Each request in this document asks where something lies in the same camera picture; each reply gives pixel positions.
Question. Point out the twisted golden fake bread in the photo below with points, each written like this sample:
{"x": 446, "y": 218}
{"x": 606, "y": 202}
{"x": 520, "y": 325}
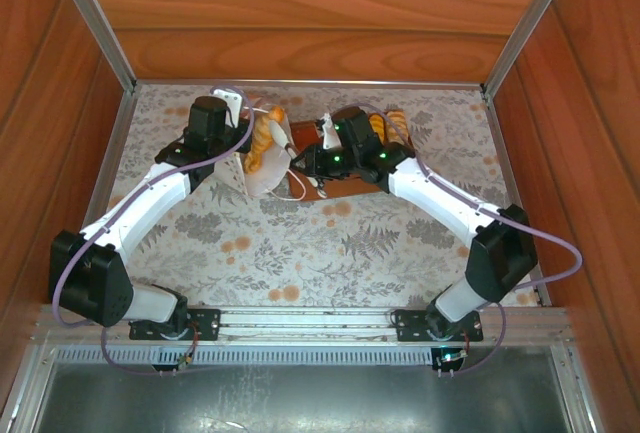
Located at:
{"x": 260, "y": 143}

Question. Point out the metal tongs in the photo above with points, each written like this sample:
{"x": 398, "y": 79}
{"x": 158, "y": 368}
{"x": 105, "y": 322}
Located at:
{"x": 282, "y": 138}

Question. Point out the brown rectangular tray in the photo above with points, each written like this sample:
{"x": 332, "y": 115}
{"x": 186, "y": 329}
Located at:
{"x": 355, "y": 188}

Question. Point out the yellow ridged fake bread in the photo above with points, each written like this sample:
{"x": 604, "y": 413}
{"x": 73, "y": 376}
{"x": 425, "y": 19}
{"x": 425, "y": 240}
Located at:
{"x": 376, "y": 130}

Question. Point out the white patterned paper bag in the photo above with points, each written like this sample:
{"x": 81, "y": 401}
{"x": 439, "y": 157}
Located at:
{"x": 270, "y": 178}

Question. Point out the pale striped fake roll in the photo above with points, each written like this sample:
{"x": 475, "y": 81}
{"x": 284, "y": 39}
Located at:
{"x": 400, "y": 120}

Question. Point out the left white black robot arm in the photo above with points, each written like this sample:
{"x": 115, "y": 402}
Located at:
{"x": 145, "y": 208}

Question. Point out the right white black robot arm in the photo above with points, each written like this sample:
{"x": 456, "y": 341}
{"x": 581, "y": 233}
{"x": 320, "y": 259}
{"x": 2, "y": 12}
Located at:
{"x": 435, "y": 193}

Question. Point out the floral tablecloth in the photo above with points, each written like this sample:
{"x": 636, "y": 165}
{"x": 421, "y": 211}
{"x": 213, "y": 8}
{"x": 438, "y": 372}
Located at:
{"x": 300, "y": 263}

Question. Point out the small green-lit circuit board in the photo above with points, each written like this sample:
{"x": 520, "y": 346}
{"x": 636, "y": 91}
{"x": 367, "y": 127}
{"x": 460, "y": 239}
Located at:
{"x": 450, "y": 357}

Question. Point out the shiny metal sheet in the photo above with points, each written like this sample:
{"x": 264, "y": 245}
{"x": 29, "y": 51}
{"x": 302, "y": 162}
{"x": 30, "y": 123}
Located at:
{"x": 300, "y": 398}

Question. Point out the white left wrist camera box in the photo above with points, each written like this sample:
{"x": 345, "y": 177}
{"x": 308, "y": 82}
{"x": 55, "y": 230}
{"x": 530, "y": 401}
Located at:
{"x": 235, "y": 103}

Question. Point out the aluminium table edge rail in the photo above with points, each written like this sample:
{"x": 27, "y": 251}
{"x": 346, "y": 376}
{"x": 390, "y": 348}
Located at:
{"x": 310, "y": 83}
{"x": 117, "y": 128}
{"x": 496, "y": 128}

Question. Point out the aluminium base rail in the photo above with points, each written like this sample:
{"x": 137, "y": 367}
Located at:
{"x": 300, "y": 318}

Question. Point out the aluminium frame post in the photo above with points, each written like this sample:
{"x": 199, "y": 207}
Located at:
{"x": 536, "y": 13}
{"x": 91, "y": 13}

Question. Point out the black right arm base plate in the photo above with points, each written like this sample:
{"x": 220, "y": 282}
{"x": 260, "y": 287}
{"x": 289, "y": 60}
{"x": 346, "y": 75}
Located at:
{"x": 407, "y": 325}

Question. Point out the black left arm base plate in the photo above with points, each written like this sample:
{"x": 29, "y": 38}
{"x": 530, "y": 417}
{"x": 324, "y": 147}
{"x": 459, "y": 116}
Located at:
{"x": 205, "y": 323}

